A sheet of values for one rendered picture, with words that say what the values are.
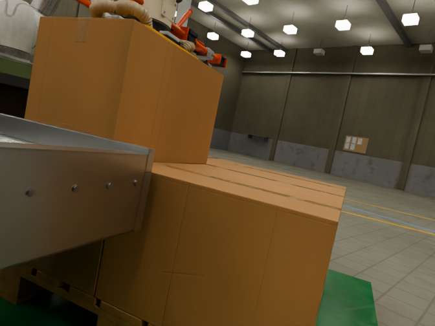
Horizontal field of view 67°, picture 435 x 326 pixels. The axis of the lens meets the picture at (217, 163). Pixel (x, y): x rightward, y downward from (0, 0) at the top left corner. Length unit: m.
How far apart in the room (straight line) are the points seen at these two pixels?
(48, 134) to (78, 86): 0.17
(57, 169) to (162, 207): 0.35
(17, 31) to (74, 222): 1.16
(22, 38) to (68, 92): 0.63
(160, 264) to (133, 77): 0.53
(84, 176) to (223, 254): 0.38
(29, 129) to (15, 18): 0.73
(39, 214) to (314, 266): 0.55
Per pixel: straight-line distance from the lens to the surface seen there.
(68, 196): 0.65
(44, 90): 1.21
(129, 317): 1.02
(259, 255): 0.80
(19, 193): 0.58
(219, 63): 1.80
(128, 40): 0.99
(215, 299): 0.87
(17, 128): 1.13
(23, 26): 1.72
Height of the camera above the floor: 0.67
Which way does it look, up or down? 4 degrees down
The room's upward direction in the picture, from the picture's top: 11 degrees clockwise
